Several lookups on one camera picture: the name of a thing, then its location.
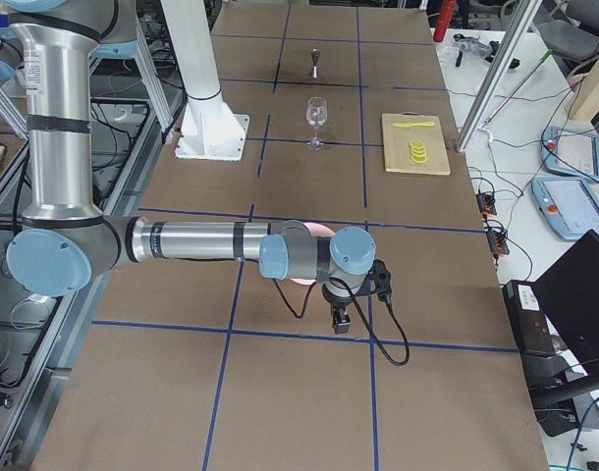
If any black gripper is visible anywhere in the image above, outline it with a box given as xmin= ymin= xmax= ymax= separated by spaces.
xmin=321 ymin=277 xmax=359 ymax=335

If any steel cocktail jigger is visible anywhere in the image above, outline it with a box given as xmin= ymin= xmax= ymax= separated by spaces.
xmin=309 ymin=48 xmax=321 ymax=79

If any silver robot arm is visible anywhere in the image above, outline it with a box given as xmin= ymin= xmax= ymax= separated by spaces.
xmin=6 ymin=1 xmax=386 ymax=334

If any pink bowl of ice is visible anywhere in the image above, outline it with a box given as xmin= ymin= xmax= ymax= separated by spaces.
xmin=293 ymin=222 xmax=335 ymax=286

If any clear wine glass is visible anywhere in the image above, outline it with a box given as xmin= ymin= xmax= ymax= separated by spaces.
xmin=305 ymin=97 xmax=328 ymax=150

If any black box device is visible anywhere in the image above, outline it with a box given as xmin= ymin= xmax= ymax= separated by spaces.
xmin=502 ymin=280 xmax=555 ymax=357

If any bamboo cutting board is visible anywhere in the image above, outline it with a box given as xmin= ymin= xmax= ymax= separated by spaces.
xmin=381 ymin=113 xmax=451 ymax=176

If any yellow plastic knife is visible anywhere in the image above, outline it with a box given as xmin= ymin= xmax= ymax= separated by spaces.
xmin=392 ymin=121 xmax=435 ymax=129

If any black monitor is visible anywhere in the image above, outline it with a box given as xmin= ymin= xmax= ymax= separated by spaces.
xmin=531 ymin=230 xmax=599 ymax=407

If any blue teach pendant near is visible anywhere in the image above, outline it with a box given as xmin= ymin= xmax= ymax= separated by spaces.
xmin=530 ymin=177 xmax=599 ymax=241

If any blue teach pendant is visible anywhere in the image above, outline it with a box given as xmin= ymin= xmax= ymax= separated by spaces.
xmin=530 ymin=177 xmax=599 ymax=241
xmin=541 ymin=126 xmax=599 ymax=183

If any blue teach pendant far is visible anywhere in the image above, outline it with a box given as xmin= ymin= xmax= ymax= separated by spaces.
xmin=541 ymin=126 xmax=599 ymax=183

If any red fire extinguisher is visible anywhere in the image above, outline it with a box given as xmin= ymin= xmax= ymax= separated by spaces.
xmin=433 ymin=0 xmax=457 ymax=42

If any long metal rod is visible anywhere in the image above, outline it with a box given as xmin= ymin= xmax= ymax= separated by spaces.
xmin=479 ymin=49 xmax=553 ymax=132

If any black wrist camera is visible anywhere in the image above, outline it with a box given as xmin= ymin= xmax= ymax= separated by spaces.
xmin=367 ymin=259 xmax=393 ymax=305

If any white camera mast base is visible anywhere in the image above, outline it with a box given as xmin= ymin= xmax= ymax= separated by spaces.
xmin=161 ymin=0 xmax=249 ymax=162

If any aluminium frame post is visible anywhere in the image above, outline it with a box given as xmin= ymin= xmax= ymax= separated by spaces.
xmin=456 ymin=0 xmax=542 ymax=152

